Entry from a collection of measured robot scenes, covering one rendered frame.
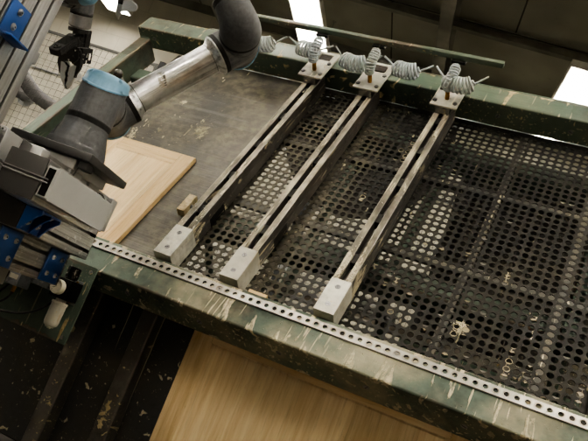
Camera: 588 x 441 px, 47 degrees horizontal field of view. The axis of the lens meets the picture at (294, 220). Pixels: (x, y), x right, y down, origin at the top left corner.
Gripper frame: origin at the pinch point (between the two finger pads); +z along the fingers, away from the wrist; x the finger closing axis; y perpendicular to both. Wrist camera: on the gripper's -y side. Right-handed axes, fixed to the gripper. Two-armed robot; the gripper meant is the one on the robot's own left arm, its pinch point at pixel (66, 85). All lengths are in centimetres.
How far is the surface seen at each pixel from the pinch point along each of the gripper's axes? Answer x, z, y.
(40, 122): 19.2, 20.1, 15.9
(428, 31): -48, -59, 516
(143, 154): -27.0, 18.1, 13.4
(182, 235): -65, 28, -23
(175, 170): -42.9, 18.3, 8.7
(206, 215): -67, 23, -14
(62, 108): 16.8, 14.6, 24.8
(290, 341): -110, 36, -45
